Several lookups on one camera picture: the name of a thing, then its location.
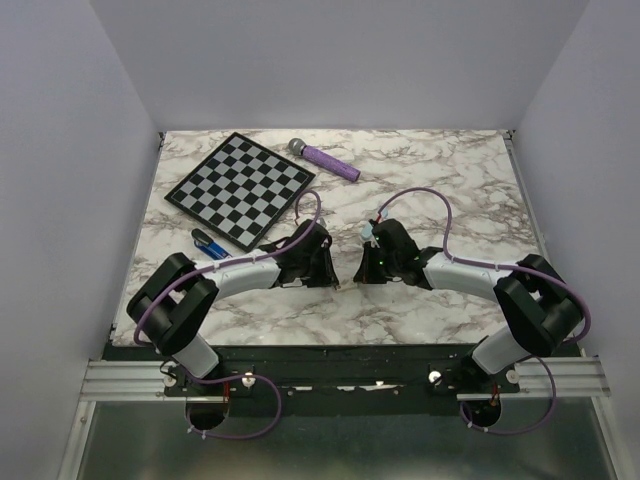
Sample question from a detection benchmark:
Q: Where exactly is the light blue stapler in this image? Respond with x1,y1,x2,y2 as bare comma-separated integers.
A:
360,223,373,242

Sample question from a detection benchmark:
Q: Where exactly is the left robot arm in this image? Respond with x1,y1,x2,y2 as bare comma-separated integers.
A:
126,220,339,395

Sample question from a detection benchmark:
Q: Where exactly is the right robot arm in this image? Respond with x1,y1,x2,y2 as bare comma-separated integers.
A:
354,219,583,392

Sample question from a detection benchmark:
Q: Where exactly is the black and silver chessboard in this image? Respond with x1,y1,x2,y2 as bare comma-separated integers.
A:
165,132,315,252

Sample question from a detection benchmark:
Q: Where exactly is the purple glitter toy microphone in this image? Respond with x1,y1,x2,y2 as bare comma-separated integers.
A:
288,138,360,182

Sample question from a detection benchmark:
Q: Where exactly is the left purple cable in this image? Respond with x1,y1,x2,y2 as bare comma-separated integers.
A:
134,188,326,441

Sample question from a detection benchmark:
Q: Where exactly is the purple cable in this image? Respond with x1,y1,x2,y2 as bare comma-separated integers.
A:
134,188,326,441
377,186,593,435

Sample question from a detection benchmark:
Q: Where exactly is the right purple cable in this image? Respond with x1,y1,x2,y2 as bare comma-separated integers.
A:
377,186,593,435

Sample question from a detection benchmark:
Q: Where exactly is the aluminium mounting rail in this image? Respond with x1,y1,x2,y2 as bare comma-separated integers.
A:
80,344,611,416

